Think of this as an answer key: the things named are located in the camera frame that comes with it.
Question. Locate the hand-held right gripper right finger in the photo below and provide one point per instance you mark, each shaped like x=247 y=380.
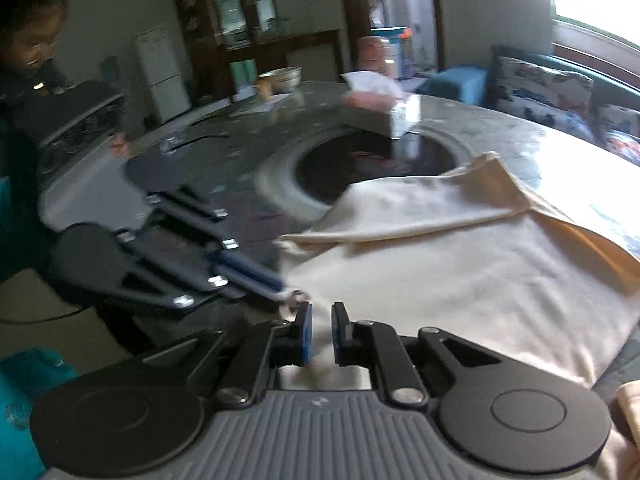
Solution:
x=341 y=336

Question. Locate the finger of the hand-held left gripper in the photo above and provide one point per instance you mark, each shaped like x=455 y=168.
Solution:
x=240 y=267
x=200 y=222

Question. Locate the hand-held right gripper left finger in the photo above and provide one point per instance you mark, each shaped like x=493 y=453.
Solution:
x=305 y=335

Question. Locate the cream sweater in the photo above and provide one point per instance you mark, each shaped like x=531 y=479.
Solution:
x=450 y=270

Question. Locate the white fridge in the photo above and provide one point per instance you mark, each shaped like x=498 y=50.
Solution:
x=160 y=70

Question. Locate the black round hotplate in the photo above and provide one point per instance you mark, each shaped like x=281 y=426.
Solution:
x=360 y=165

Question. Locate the dark wooden cabinet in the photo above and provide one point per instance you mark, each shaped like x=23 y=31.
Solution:
x=215 y=60

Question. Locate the ceramic bowl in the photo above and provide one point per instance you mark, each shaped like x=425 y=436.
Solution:
x=280 y=77

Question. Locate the tissue box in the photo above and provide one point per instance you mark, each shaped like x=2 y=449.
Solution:
x=395 y=110

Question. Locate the teal cloth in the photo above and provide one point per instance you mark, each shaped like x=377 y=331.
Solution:
x=20 y=400

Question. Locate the pink water bottle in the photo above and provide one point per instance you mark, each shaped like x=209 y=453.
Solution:
x=372 y=57

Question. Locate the blue toy cabinet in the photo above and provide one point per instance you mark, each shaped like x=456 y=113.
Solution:
x=400 y=52

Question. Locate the large butterfly print cushion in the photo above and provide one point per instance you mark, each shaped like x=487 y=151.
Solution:
x=540 y=95

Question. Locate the small butterfly print cushion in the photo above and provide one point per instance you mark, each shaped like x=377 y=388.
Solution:
x=620 y=132

